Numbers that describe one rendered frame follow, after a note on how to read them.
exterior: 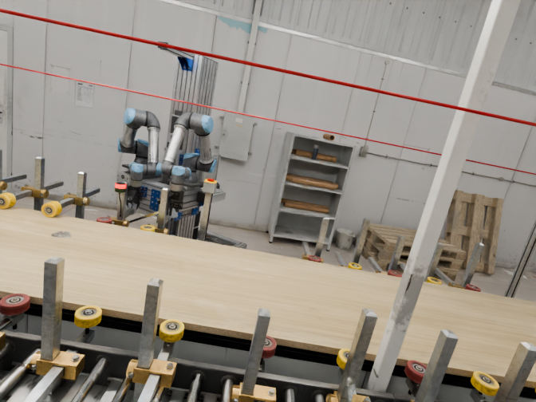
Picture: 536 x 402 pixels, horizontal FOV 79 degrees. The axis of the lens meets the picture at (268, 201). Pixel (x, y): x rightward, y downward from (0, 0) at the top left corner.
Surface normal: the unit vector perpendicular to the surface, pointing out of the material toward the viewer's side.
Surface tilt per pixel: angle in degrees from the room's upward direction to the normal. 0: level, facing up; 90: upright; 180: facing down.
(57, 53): 90
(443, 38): 90
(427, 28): 90
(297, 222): 90
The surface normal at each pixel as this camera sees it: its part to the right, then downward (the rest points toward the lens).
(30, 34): 0.11, 0.26
